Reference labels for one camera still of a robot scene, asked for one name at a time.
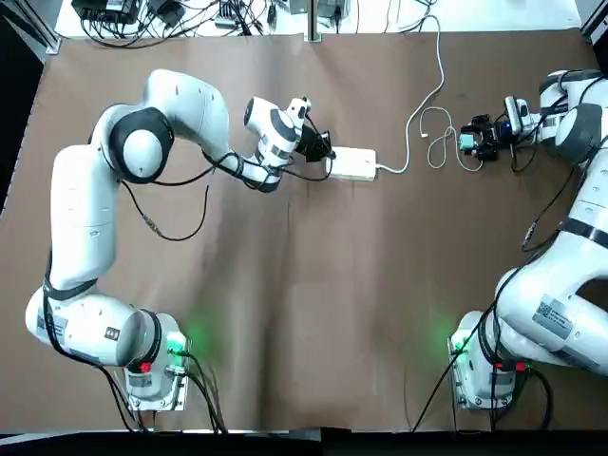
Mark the white power strip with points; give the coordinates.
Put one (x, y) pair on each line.
(354, 161)

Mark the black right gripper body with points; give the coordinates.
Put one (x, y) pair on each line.
(491, 140)

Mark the black electronics box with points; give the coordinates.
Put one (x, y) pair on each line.
(102, 14)

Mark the pale blue phone charger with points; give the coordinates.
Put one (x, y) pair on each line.
(466, 142)

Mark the small grey adapter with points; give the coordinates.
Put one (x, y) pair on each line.
(226, 20)

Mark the grey aluminium frame rail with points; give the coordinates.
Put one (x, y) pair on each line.
(53, 45)
(597, 33)

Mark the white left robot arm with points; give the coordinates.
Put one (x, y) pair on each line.
(85, 214)

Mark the black power adapter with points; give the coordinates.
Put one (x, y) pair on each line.
(166, 14)

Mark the grey aluminium frame post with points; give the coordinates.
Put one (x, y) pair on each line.
(313, 19)

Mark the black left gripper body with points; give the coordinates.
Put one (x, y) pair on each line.
(311, 145)

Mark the small grey box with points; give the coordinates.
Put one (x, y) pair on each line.
(299, 5)

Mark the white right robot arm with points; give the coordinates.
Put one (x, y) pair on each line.
(594, 209)

